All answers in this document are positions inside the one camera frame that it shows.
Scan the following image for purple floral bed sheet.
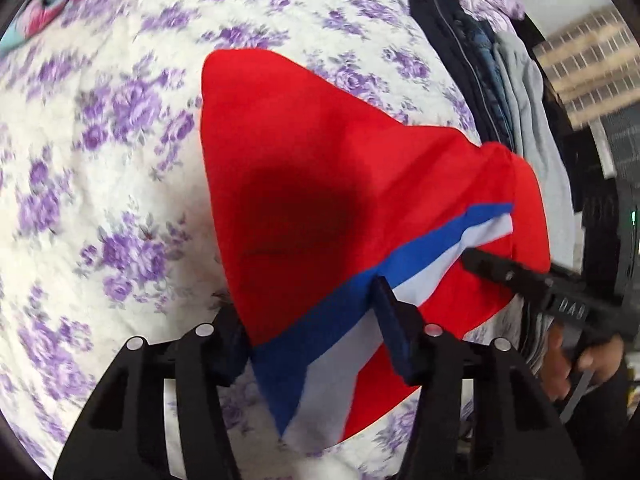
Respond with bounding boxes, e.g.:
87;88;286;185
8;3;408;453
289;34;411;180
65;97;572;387
1;0;524;474

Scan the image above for grey folded garment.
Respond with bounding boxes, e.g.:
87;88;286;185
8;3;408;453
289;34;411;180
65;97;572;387
492;32;576;269

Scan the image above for dark folded pants stack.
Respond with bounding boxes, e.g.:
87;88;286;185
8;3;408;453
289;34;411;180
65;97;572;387
408;0;515;150

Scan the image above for red pants with blue-white stripe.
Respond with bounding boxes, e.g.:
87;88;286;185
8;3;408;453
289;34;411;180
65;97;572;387
201;49;551;452

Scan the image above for right hand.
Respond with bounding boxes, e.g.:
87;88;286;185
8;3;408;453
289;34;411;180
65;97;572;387
539;322;625;402

